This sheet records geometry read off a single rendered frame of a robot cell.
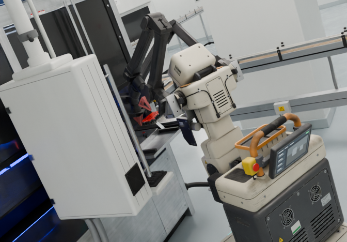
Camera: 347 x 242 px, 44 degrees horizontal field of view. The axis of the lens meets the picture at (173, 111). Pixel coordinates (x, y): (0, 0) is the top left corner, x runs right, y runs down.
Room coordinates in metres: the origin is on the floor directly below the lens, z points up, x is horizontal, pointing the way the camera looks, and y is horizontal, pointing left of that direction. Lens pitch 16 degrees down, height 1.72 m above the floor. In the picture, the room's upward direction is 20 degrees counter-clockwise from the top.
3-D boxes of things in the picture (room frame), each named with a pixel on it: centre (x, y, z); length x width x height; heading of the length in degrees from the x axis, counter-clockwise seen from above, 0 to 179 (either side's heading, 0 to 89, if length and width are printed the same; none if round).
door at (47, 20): (2.47, 0.54, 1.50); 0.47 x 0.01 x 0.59; 146
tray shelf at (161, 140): (2.68, 0.19, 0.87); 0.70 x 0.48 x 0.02; 146
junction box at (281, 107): (3.26, -0.84, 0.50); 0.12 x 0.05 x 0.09; 56
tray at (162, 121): (2.79, 0.06, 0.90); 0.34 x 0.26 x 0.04; 55
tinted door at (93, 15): (2.85, 0.28, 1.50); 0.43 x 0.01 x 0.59; 146
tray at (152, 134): (2.58, 0.34, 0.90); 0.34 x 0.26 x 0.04; 56
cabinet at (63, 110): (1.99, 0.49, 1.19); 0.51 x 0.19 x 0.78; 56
